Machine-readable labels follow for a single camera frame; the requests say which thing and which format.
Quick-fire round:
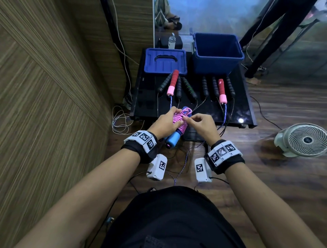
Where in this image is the white wall cable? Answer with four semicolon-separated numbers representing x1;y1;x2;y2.
110;0;140;103

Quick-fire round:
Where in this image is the blue bin lid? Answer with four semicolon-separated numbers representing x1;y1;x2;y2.
144;48;188;75

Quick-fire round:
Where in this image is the black green-striped jump rope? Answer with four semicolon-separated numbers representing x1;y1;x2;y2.
156;73;199;115

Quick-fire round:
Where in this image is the white cable coil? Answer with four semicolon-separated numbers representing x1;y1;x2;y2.
111;105;145;135

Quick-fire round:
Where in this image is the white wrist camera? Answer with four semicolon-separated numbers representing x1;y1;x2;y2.
194;157;213;183
146;154;168;181

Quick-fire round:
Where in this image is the thin white hanging cable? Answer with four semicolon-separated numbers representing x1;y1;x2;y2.
241;0;275;71

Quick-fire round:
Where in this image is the red-handled blue jump rope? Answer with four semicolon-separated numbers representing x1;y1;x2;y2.
166;69;228;186

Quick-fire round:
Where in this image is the blue-handled pink jump rope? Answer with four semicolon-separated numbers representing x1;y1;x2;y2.
165;106;193;150

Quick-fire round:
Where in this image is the person's right forearm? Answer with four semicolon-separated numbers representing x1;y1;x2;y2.
224;162;326;248

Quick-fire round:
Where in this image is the black pouch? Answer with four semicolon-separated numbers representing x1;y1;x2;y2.
156;35;183;49

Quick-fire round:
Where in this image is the black wristband with marker tags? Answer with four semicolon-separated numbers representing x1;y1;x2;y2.
121;130;158;164
204;140;246;175

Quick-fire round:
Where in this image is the person's black clothing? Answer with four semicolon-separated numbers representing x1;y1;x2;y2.
101;186;246;248

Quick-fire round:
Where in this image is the blue plastic bin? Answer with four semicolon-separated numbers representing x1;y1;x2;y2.
191;32;245;75

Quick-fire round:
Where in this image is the black camera cable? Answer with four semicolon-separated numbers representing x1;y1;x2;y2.
84;171;153;248
193;176;230;191

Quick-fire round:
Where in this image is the person's right hand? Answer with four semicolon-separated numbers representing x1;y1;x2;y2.
182;113;221;146

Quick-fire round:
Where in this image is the white floor fan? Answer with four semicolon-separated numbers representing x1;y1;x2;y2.
274;123;327;158

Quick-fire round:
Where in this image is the person's left forearm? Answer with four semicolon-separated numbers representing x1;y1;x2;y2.
14;148;141;248

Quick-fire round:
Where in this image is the black floor cable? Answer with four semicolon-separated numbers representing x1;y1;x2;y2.
250;96;282;130

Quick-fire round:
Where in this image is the person's left hand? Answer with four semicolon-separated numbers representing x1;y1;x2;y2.
147;106;184;140

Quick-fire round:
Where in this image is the black glossy low table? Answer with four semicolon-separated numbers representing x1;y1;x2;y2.
129;48;258;129

